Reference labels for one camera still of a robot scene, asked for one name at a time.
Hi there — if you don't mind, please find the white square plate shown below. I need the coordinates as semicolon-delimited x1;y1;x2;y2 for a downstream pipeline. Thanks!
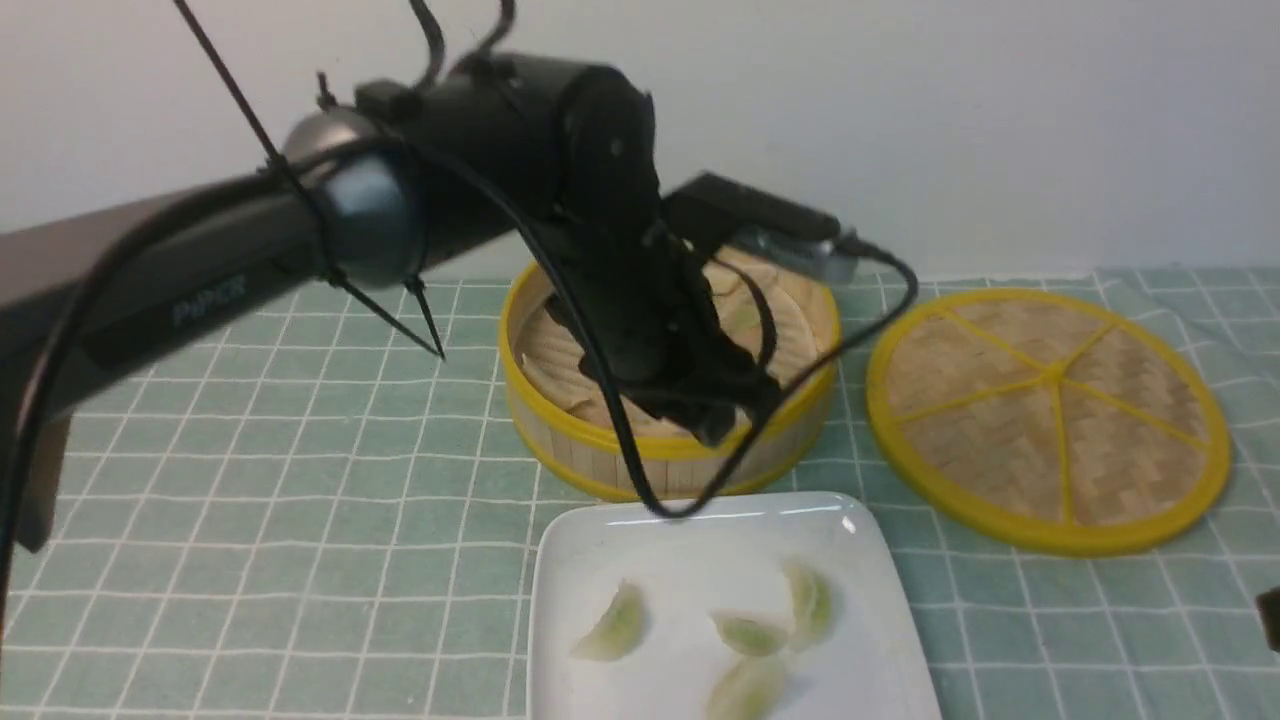
526;491;942;719

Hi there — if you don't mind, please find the green dumpling bottom on plate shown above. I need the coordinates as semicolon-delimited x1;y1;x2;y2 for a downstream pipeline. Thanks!
705;656;788;719

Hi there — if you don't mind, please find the green checked tablecloth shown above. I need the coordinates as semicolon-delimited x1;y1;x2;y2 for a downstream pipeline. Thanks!
3;266;1279;719

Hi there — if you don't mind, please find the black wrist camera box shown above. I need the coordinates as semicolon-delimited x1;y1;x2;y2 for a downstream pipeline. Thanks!
662;172;860;284

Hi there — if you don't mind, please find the dark object at right edge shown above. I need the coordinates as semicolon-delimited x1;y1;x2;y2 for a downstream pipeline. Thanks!
1254;585;1280;653

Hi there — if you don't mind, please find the green dumpling on plate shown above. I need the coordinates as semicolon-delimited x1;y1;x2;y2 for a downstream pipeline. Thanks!
782;559;835;653
710;611;790;657
705;656;788;719
571;582;648;664

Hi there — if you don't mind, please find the bamboo steamer basket yellow rim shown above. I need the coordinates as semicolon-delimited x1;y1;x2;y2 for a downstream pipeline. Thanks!
499;251;841;502

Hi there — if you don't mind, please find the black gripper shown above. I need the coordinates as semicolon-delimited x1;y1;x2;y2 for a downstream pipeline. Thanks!
547;225;782;447

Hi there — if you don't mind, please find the black cable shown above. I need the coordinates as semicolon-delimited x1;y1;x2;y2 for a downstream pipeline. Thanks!
0;140;919;601

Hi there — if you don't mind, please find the green dumpling left on plate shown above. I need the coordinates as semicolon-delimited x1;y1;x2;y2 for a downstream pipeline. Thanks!
571;582;648;664

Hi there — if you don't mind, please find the green dumpling centre on plate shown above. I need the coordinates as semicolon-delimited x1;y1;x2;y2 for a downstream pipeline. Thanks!
710;611;790;657

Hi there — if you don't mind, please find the green dumpling right on plate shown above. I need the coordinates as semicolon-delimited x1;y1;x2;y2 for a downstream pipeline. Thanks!
782;559;835;653

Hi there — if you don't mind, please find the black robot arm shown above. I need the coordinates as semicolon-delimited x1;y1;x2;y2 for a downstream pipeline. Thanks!
3;54;783;553

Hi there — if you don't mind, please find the bamboo steamer lid yellow rim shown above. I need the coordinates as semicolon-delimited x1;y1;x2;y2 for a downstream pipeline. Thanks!
865;288;1233;557

